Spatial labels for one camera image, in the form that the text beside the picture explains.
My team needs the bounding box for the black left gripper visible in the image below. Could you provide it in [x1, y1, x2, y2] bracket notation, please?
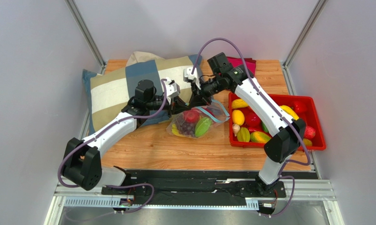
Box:
[146, 96, 191, 119]

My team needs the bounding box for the clear zip top bag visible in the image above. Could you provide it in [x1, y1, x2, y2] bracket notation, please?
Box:
[166, 100, 230, 139]

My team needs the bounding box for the large yellow banana bunch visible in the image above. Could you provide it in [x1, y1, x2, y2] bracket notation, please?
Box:
[171, 124, 184, 137]

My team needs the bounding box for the purple grape bunch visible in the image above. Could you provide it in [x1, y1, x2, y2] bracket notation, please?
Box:
[177, 121, 196, 137]

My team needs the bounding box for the red apple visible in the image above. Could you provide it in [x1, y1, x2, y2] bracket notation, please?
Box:
[245, 112, 261, 127]

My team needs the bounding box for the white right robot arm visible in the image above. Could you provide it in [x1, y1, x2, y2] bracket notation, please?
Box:
[183, 53, 306, 186]

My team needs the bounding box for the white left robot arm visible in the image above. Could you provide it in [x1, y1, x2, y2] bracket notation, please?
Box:
[57, 78, 180, 190]

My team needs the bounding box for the red pomegranate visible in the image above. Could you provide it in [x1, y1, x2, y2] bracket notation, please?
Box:
[183, 109, 200, 123]

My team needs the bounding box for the yellow lemon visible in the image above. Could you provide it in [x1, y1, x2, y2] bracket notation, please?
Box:
[231, 109, 245, 126]

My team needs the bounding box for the garlic bulb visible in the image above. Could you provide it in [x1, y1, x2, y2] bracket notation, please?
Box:
[232, 124, 241, 136]

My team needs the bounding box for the red plastic tray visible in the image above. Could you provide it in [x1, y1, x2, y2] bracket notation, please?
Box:
[239, 94, 326, 151]

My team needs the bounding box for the yellow green starfruit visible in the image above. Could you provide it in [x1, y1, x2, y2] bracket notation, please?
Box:
[236, 127, 251, 143]

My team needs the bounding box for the folded magenta towel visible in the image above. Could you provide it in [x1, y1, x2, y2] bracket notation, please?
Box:
[227, 57, 257, 74]

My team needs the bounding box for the yellow green mango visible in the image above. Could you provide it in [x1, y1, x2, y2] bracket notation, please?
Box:
[251, 131, 272, 144]

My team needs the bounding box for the plaid blue beige pillow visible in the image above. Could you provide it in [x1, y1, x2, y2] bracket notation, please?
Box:
[82, 51, 202, 135]

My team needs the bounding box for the small yellow banana bunch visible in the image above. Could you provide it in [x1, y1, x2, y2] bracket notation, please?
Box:
[280, 105, 300, 120]

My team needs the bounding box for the red strawberry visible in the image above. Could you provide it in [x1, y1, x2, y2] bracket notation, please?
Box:
[304, 126, 316, 140]

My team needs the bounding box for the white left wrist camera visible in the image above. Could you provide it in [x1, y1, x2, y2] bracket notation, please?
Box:
[163, 77, 181, 102]

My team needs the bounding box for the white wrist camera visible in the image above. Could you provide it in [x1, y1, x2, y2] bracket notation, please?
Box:
[183, 67, 201, 90]
[163, 77, 181, 102]

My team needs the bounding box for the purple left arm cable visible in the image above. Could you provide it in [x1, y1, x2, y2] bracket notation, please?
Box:
[57, 78, 155, 215]

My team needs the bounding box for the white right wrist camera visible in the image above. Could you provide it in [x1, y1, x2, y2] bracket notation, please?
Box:
[183, 67, 201, 90]

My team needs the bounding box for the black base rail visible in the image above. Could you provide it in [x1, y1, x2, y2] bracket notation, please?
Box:
[100, 168, 319, 207]

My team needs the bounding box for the left aluminium frame post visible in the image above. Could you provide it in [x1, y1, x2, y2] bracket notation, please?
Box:
[65, 0, 107, 73]

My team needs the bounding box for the aluminium frame post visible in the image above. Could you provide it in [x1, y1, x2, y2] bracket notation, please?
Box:
[283, 0, 328, 68]
[65, 0, 107, 73]

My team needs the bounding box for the right aluminium frame post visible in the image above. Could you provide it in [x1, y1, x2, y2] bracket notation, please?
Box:
[283, 0, 328, 68]

